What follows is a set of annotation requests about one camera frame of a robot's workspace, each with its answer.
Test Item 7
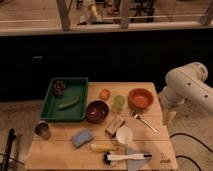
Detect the green plastic tray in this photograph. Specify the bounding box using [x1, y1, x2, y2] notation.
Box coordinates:
[40, 78, 88, 122]

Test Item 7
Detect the small orange apple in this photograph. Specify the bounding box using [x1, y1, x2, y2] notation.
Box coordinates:
[99, 89, 110, 100]

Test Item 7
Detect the yellow banana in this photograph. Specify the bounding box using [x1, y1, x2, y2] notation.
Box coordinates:
[90, 144, 118, 152]

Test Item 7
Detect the orange bowl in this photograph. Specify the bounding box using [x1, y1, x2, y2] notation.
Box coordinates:
[128, 88, 154, 109]

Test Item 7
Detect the silver fork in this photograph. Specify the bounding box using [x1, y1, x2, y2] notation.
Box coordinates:
[131, 111, 158, 133]

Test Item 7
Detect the metal cup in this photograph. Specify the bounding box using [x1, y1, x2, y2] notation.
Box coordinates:
[35, 122, 51, 140]

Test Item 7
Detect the black stand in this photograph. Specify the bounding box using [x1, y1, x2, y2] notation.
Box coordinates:
[1, 128, 16, 171]

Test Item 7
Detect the wooden block eraser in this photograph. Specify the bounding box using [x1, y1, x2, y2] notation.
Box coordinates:
[105, 116, 125, 136]

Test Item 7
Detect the grey cloth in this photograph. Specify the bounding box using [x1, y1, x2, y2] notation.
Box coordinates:
[126, 147, 152, 171]

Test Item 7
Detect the white paper cup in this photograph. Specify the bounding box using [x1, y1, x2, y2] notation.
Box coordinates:
[116, 126, 133, 146]

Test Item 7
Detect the black cable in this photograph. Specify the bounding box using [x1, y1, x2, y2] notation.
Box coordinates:
[169, 132, 213, 171]

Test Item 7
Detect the green cucumber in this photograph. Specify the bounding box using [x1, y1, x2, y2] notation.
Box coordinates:
[58, 97, 80, 110]

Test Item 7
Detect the dark red bowl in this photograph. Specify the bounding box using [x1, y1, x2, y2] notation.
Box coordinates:
[85, 100, 109, 124]

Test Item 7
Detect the blue sponge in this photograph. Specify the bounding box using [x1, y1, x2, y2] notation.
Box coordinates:
[72, 129, 93, 148]

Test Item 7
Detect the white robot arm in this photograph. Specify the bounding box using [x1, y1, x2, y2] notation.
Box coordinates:
[159, 62, 213, 114]

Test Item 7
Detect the green plastic cup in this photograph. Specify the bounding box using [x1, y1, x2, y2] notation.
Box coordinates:
[113, 95, 125, 111]

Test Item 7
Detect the dark grape bunch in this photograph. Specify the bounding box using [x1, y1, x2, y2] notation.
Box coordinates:
[53, 80, 66, 97]

